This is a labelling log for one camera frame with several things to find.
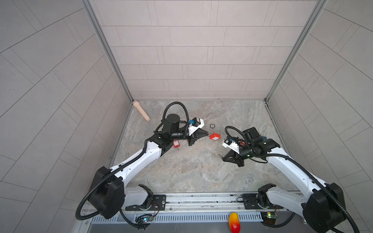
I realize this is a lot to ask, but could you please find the red padlock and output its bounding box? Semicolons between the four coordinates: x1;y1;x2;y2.
173;140;180;148
209;133;221;141

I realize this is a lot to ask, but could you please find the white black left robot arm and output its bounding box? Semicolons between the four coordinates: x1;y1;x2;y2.
75;102;209;221

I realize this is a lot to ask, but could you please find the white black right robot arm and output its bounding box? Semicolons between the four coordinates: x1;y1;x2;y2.
222;126;359;233

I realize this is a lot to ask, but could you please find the red yellow toy fruit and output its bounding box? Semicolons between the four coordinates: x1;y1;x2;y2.
229;213;241;233

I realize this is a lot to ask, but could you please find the metal base rail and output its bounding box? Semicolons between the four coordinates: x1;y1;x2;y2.
122;192;290;224

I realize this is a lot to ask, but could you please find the right circuit board with wires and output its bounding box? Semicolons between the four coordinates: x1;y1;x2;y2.
260;212;278;227

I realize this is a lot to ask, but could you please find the circuit board with wires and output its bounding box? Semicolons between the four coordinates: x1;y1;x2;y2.
136;214;154;227
260;212;278;227

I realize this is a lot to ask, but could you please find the left circuit board with wires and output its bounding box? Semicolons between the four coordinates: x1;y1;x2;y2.
136;214;154;227

